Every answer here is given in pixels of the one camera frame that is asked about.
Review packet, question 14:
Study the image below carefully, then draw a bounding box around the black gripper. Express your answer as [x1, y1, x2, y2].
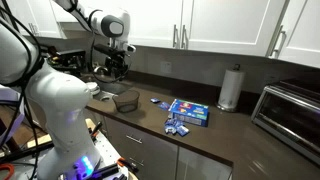
[104, 55, 130, 81]

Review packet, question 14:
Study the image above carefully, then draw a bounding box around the blue cardboard sachet box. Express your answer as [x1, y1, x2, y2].
[167, 98, 210, 128]

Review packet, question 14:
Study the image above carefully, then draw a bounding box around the metal sink faucet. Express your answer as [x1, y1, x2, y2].
[92, 65, 110, 76]

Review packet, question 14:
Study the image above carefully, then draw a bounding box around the white dishes stack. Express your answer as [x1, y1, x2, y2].
[84, 81, 101, 97]

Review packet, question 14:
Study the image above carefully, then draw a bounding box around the black tool with orange grip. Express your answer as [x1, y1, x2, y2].
[116, 157, 140, 174]

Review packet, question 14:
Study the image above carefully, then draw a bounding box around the white paper towel roll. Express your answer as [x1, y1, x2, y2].
[215, 63, 242, 113]
[217, 68, 246, 107]

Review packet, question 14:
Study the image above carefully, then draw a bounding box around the silver toaster oven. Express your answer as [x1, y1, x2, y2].
[250, 78, 320, 167]

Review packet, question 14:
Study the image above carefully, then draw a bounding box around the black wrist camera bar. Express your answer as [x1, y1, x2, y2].
[93, 43, 137, 56]

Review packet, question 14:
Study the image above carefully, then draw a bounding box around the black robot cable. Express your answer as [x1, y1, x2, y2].
[88, 31, 132, 84]

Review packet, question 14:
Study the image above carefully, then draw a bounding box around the white wall outlet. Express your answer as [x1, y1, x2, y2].
[160, 60, 173, 75]

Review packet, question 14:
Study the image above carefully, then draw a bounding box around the white wall cabinet door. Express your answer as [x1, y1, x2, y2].
[276, 0, 320, 70]
[0, 0, 64, 39]
[181, 0, 288, 58]
[128, 0, 184, 50]

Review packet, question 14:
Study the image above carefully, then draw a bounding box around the metal drawer handle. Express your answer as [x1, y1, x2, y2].
[125, 134, 144, 145]
[129, 156, 145, 167]

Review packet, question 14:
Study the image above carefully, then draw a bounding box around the metal cabinet door handle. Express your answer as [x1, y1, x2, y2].
[171, 23, 180, 50]
[27, 22, 38, 36]
[180, 24, 190, 51]
[268, 24, 287, 60]

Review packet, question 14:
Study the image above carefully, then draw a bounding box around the wooden cabinet with handle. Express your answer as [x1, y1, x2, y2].
[84, 107, 234, 180]

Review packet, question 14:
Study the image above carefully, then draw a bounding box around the orange cable loop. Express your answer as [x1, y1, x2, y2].
[0, 162, 16, 180]

